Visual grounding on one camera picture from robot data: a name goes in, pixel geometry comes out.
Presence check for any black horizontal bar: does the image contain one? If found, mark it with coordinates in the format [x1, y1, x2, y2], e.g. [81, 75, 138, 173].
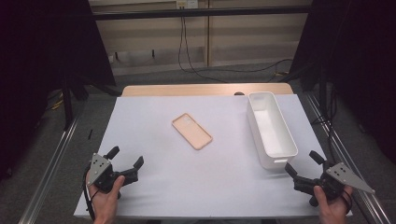
[91, 5, 313, 21]

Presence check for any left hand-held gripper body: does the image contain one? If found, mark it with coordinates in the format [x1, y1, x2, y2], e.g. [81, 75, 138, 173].
[87, 152, 140, 193]

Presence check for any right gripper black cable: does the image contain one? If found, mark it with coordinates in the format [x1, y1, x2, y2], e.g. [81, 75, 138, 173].
[340, 189, 355, 217]

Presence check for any metal floor rail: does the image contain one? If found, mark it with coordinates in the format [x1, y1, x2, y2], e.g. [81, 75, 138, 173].
[304, 92, 394, 224]
[18, 110, 82, 224]

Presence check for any black floor cable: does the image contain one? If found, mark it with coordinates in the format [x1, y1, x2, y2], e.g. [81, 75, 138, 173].
[199, 58, 294, 75]

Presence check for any beige phone case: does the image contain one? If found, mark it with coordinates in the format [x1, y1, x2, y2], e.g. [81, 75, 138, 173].
[171, 112, 214, 151]

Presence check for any white table cover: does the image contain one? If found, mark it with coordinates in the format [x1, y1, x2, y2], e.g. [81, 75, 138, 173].
[73, 93, 354, 219]

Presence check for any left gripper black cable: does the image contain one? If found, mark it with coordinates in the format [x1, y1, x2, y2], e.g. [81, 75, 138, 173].
[81, 167, 101, 222]

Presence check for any beige wooden cabinet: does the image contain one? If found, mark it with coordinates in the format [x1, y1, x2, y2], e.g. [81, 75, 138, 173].
[88, 0, 313, 77]

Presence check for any white wall socket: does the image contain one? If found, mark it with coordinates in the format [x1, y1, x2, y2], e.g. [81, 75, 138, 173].
[175, 0, 200, 10]

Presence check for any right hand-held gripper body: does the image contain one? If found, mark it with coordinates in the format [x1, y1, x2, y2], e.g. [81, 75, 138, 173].
[293, 161, 376, 208]

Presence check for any black stand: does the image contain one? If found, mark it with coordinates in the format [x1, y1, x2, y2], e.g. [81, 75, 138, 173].
[60, 74, 77, 133]
[317, 60, 332, 125]

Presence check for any light wooden table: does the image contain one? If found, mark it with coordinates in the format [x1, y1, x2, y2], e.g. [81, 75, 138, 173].
[120, 82, 294, 98]

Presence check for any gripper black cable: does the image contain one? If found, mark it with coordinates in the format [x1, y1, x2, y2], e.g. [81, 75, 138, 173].
[340, 189, 355, 217]
[81, 167, 101, 222]

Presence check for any black curtain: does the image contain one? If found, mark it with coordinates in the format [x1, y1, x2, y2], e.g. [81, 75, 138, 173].
[290, 0, 396, 164]
[0, 0, 117, 181]

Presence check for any person's right hand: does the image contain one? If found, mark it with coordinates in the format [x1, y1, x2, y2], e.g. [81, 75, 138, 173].
[313, 185, 354, 224]

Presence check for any white plastic bin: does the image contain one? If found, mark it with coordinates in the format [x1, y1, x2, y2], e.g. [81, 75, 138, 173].
[246, 91, 299, 171]

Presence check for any person's left hand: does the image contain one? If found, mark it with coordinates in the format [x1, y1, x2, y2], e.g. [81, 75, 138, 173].
[86, 173, 126, 224]

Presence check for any black hanging cable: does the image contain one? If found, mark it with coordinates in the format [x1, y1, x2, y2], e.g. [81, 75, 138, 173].
[177, 8, 230, 84]

